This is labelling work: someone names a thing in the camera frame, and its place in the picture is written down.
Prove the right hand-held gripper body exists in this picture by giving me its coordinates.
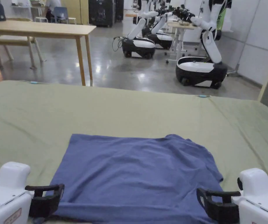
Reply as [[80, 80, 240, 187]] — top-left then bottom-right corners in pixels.
[[232, 168, 268, 224]]

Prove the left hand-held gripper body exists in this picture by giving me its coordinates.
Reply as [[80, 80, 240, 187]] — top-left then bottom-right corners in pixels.
[[0, 162, 35, 224]]

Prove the blue shirt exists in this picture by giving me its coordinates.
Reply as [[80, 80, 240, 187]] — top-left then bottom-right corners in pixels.
[[34, 133, 224, 224]]

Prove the bed with pale green sheet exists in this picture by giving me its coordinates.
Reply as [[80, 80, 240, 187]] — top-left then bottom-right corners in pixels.
[[0, 80, 268, 224]]

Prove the white wheeled robot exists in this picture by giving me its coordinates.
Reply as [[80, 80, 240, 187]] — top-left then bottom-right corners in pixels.
[[145, 10, 174, 50], [122, 0, 159, 59], [175, 0, 228, 90]]

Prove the wooden chair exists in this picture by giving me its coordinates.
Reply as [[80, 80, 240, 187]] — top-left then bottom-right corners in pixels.
[[0, 34, 45, 69]]

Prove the long wooden table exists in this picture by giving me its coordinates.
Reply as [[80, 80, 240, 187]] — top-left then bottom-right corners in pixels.
[[0, 20, 97, 86]]

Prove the white-legged desk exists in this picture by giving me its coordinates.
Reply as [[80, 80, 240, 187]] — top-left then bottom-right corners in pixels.
[[165, 20, 203, 64]]

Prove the blue chair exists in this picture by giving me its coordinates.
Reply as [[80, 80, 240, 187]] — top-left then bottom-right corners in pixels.
[[52, 6, 69, 24]]

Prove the black cabinet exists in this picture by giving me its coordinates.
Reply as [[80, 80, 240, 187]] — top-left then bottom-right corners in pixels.
[[89, 0, 115, 28]]

